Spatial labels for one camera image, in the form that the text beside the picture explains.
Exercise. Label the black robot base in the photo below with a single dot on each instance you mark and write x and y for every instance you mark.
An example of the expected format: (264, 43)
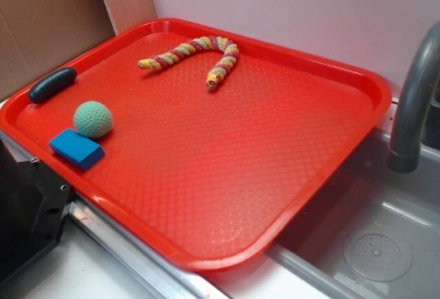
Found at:
(34, 203)

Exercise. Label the red plastic tray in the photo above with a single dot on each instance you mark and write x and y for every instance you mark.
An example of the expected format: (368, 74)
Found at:
(218, 140)

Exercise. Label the green dimpled ball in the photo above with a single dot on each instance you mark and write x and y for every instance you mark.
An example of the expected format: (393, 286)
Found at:
(93, 120)

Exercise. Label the blue rectangular block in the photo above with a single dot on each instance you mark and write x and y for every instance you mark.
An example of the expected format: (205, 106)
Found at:
(77, 149)

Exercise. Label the dark green sausage-shaped toy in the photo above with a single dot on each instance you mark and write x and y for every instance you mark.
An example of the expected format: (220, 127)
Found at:
(52, 84)

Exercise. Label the grey plastic sink basin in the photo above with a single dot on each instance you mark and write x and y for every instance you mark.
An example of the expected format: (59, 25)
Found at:
(369, 232)

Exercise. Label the grey sink faucet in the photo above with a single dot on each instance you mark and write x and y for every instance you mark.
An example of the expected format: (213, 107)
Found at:
(417, 117)

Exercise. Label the brown cardboard panel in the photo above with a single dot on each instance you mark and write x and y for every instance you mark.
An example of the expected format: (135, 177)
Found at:
(38, 36)

